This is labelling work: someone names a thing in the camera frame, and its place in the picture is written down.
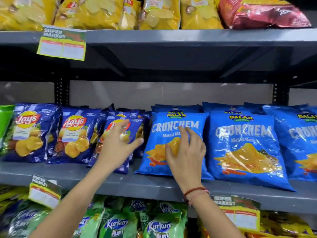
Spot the dark blue chip packet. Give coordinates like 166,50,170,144
87,110,144,174

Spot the person's left forearm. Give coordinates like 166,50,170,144
28,160,113,238

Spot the yellow green snack packet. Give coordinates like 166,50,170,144
0,185,30,216

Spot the grey metal shelf board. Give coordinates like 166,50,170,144
0,158,317,215
0,28,317,87

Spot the person's right forearm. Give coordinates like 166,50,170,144
187,192,246,238

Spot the row of light blue packets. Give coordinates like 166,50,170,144
151,101,317,192

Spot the black perforated shelf upright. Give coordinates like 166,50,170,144
272,83,290,106
54,78,70,106

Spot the red snack packet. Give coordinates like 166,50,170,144
217,0,312,30

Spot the bright green snack packet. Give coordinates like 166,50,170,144
0,105,16,146

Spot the light blue wafer chip packet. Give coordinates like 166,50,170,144
135,111,215,181

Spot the row of dark blue packets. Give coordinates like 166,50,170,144
1,103,152,164

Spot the green yellow shelf price label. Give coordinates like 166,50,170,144
211,195,261,231
36,24,87,61
28,175,62,209

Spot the red thread bracelet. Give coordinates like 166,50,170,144
183,187,206,199

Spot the person's left hand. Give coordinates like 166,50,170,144
97,119,144,173

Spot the row of green puff packets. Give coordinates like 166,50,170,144
6,195,189,238

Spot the yellow potato chip packet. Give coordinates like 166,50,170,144
139,0,181,30
118,0,142,30
54,0,124,30
180,0,224,30
0,0,58,31

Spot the person's right hand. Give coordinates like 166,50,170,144
165,126,207,194

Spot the yellow orange snack packet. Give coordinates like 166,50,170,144
197,211,317,238

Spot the pink thread bracelet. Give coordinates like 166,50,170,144
188,190,210,207

